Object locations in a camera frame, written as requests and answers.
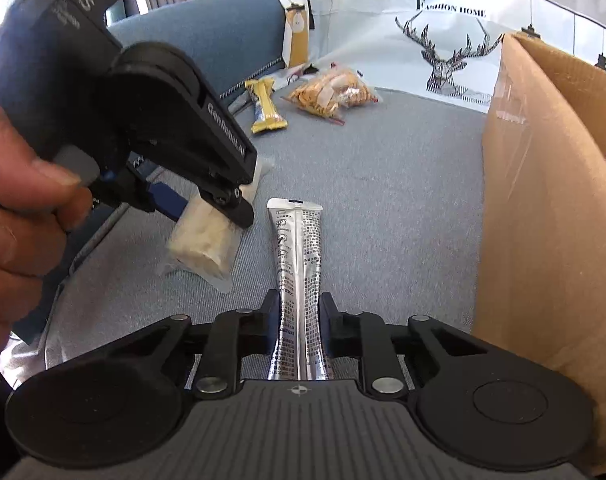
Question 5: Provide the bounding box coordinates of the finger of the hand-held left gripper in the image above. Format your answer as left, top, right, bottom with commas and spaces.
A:
89, 166, 190, 222
199, 185, 257, 229

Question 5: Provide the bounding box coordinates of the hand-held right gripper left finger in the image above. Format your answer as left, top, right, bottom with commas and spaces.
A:
90, 289, 282, 401

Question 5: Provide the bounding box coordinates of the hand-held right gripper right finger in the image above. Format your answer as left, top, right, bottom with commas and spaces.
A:
319, 291, 491, 402

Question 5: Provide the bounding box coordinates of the cream cake packet green label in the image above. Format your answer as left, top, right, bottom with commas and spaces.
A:
158, 152, 275, 293

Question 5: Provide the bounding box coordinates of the silver foil packet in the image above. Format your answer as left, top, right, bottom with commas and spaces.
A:
266, 198, 334, 382

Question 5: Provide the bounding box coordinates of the cardboard box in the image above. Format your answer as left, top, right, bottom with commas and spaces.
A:
470, 31, 606, 476

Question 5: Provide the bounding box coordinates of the clear bag of brown snacks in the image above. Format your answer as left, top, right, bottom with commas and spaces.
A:
282, 62, 381, 123

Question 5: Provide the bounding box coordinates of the person's left hand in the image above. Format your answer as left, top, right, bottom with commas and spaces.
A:
0, 95, 94, 361

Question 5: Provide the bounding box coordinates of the blue cushion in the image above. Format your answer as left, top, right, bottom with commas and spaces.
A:
8, 0, 290, 346

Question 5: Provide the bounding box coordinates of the yellow snack bar packet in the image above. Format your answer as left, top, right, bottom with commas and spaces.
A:
244, 78, 289, 135

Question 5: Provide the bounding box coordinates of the white deer print bag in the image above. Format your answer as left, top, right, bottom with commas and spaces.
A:
275, 0, 606, 111

